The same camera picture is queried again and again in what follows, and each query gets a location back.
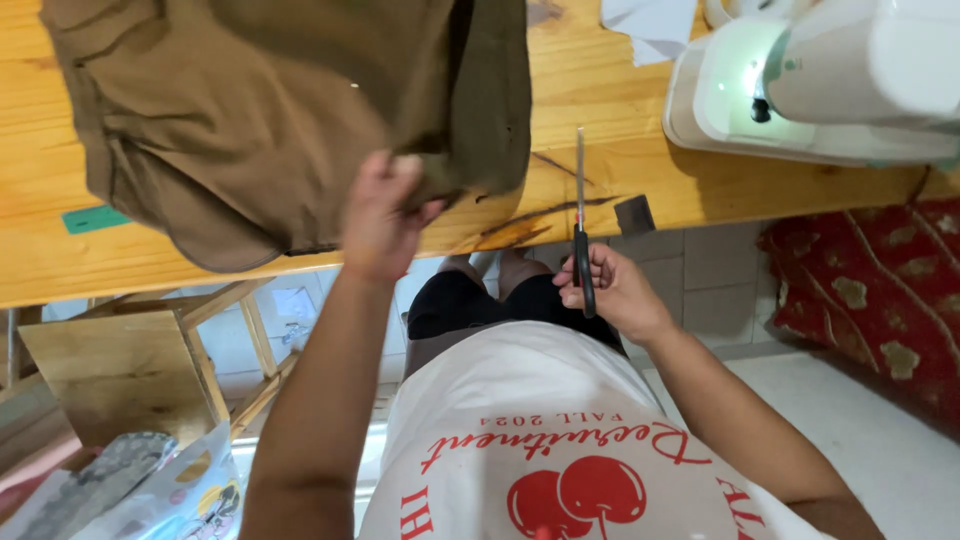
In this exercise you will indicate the person's black shorts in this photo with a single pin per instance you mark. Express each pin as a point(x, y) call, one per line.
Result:
point(491, 304)

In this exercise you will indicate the person's left hand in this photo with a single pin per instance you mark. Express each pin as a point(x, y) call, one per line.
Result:
point(382, 221)

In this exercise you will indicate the person's right hand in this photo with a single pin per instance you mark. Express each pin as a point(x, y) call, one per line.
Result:
point(619, 292)

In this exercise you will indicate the white sewing machine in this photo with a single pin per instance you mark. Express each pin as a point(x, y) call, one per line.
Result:
point(817, 82)

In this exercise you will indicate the white paper sheet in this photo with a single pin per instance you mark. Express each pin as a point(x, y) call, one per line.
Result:
point(652, 28)

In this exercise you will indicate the red patterned cushion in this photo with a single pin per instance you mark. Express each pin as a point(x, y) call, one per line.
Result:
point(874, 292)

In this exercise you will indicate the printed plastic bag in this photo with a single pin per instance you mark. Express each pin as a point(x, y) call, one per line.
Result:
point(142, 491)

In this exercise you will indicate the brown fabric garment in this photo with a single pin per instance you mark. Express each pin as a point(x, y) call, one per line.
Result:
point(285, 120)

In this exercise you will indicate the person's legs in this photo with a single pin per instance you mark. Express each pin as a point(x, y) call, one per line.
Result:
point(499, 270)

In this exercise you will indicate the dark fabric scrap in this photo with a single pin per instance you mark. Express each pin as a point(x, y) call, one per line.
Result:
point(634, 216)

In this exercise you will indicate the person's white printed shirt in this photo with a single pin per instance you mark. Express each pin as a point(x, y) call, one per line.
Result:
point(555, 442)

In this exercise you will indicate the green plastic ruler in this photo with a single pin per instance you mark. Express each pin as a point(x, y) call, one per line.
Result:
point(94, 219)

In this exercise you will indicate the wooden stool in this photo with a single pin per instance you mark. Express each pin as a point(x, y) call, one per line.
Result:
point(142, 360)

